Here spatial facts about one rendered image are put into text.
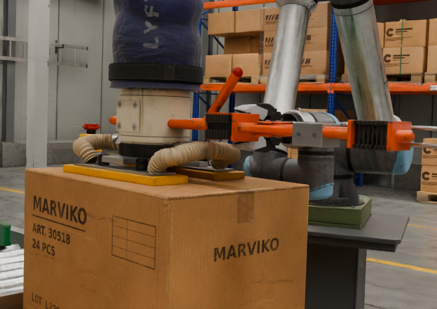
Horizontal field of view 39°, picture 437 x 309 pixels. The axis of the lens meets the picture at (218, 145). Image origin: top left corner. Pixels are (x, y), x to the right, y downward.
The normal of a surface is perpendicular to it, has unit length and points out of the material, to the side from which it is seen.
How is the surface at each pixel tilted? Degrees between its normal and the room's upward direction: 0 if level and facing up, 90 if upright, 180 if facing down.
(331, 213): 90
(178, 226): 90
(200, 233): 90
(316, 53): 92
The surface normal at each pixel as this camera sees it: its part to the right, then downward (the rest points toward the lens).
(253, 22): -0.66, 0.02
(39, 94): 0.74, 0.06
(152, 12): -0.07, 0.36
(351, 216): -0.34, 0.04
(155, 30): 0.16, -0.24
